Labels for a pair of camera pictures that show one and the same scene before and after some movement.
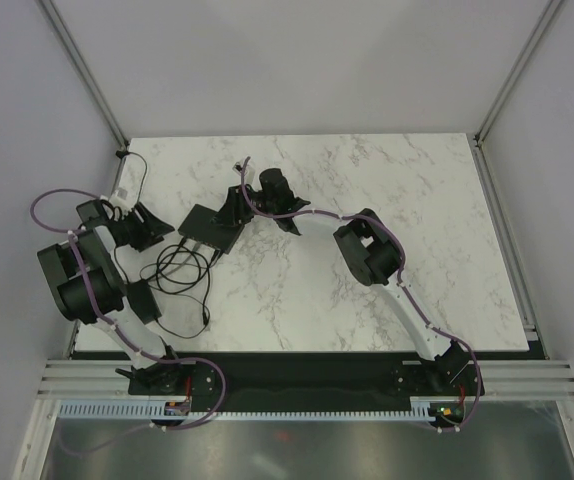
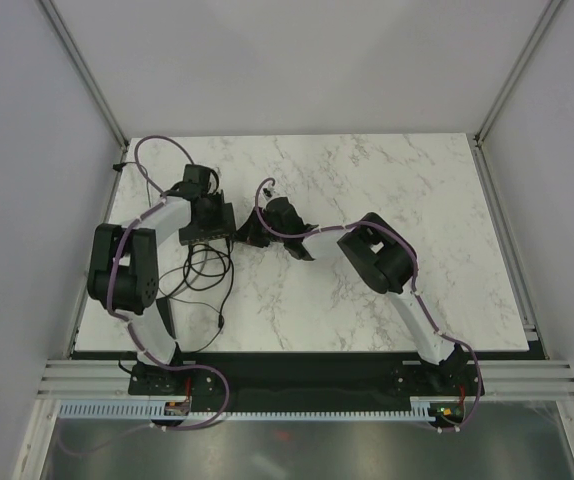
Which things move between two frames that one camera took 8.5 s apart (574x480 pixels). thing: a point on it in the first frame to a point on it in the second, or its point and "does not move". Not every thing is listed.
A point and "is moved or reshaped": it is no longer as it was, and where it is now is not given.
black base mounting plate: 308,382 does not move
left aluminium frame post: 59,28 does not move
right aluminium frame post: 549,12 does not move
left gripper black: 151,232 to 217,199
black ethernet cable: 170,258 to 221,314
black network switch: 201,226 is moved or reshaped
